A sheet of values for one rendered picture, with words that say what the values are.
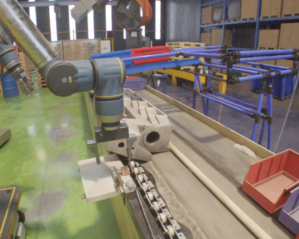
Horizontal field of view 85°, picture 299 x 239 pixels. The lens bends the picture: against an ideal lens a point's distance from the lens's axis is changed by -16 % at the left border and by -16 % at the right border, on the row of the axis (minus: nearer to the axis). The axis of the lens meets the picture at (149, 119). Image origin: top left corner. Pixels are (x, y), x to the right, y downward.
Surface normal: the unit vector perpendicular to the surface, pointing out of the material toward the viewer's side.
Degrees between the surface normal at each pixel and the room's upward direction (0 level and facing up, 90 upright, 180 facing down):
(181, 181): 0
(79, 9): 90
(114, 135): 90
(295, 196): 88
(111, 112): 90
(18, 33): 102
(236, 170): 0
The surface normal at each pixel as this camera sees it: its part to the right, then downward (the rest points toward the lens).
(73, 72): 0.61, 0.22
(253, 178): 0.36, 0.30
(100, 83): 0.47, 0.71
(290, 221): -0.93, 0.20
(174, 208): -0.31, -0.85
